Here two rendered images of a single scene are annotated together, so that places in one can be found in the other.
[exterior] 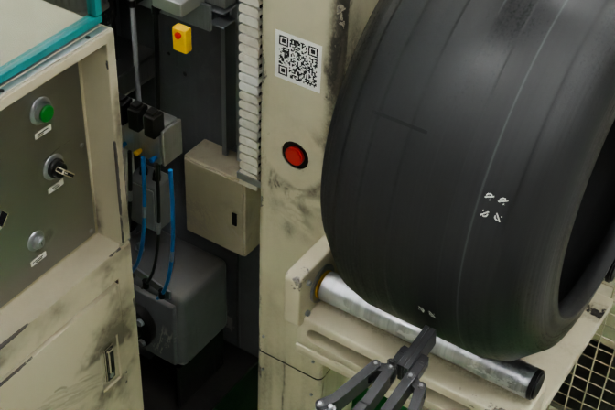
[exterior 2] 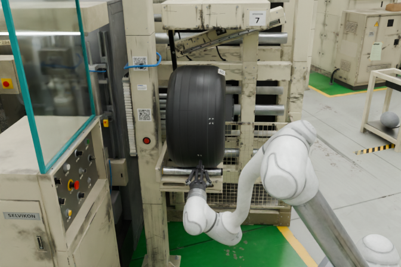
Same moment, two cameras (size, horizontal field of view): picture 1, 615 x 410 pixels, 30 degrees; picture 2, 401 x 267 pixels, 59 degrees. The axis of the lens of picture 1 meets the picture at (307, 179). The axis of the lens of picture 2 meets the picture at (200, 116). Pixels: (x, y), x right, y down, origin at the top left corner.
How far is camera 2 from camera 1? 0.71 m
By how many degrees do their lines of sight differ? 28
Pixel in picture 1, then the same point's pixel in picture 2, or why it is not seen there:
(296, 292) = (159, 171)
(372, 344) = (180, 179)
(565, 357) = not seen: hidden behind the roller
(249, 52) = (129, 118)
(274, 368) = (148, 207)
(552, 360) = not seen: hidden behind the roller
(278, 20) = (137, 106)
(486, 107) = (202, 101)
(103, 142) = (99, 149)
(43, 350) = (98, 210)
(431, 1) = (181, 84)
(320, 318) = (164, 178)
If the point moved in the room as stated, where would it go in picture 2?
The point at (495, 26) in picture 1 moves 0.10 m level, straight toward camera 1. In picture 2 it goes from (197, 85) to (203, 91)
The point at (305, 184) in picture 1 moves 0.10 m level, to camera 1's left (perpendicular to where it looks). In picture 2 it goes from (150, 147) to (133, 151)
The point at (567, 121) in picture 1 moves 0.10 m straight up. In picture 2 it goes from (219, 99) to (219, 80)
